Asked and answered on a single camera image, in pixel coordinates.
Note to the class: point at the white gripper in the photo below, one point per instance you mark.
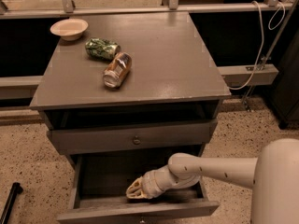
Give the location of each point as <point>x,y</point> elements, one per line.
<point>149,183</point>

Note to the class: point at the grey drawer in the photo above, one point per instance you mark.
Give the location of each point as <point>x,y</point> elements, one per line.
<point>128,137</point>
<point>98,192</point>

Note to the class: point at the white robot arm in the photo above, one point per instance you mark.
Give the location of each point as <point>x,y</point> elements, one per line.
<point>273,177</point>

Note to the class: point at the grey top drawer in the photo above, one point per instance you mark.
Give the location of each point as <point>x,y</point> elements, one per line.
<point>128,137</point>

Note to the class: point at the grey wooden drawer cabinet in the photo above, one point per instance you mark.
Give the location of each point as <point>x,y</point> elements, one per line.
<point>173,77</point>

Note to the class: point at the black bar on floor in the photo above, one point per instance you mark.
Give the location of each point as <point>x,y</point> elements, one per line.
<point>16,189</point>

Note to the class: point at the orange soda can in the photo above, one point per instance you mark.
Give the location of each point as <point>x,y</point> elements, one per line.
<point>117,71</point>

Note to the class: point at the green soda can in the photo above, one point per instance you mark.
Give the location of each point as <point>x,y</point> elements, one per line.
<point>102,49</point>

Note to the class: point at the white ceramic bowl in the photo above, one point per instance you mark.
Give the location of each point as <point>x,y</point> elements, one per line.
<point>69,29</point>

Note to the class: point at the dark cabinet at right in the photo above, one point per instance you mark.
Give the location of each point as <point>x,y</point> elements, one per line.
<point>284,94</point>

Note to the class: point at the diagonal metal rod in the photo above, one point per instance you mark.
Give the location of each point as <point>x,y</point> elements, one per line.
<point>271,44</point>

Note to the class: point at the grey metal railing frame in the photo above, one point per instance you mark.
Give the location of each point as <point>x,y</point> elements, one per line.
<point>124,8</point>

